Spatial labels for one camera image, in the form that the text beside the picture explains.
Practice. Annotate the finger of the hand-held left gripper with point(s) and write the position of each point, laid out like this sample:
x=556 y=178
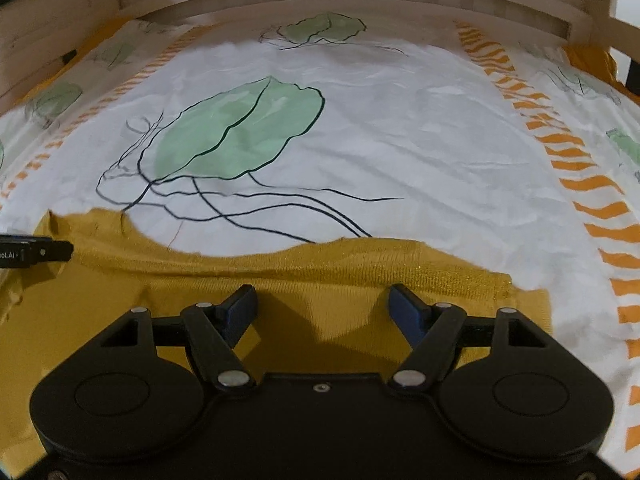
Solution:
x=50 y=251

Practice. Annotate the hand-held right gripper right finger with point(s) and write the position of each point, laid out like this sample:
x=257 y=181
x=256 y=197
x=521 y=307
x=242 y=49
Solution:
x=405 y=312

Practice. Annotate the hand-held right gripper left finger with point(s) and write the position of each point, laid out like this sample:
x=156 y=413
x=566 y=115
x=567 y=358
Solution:
x=240 y=310

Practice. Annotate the mustard yellow knit sweater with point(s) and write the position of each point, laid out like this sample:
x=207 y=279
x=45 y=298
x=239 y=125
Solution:
x=325 y=285

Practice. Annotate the white leaf printed blanket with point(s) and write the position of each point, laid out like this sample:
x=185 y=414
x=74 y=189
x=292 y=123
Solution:
x=400 y=135

